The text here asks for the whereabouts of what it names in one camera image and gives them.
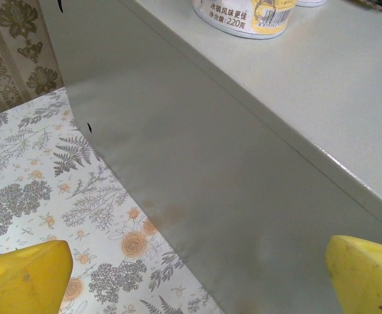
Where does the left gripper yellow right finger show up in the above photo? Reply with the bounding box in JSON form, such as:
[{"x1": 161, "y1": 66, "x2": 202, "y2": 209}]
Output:
[{"x1": 324, "y1": 234, "x2": 382, "y2": 314}]

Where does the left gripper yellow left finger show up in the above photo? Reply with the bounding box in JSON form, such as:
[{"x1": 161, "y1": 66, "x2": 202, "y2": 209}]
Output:
[{"x1": 0, "y1": 239, "x2": 74, "y2": 314}]

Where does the orange label can white lid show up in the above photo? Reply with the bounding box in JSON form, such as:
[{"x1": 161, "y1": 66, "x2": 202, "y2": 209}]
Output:
[{"x1": 296, "y1": 0, "x2": 328, "y2": 8}]

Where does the yellow label can white lid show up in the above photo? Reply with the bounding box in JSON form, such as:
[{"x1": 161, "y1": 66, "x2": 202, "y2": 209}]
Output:
[{"x1": 190, "y1": 0, "x2": 298, "y2": 40}]

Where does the grey metal box counter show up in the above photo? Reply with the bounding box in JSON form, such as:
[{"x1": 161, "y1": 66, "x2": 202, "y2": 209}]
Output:
[{"x1": 39, "y1": 0, "x2": 382, "y2": 314}]

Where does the floral table covering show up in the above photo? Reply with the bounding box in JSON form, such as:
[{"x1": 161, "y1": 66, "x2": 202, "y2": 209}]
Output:
[{"x1": 0, "y1": 86, "x2": 224, "y2": 314}]

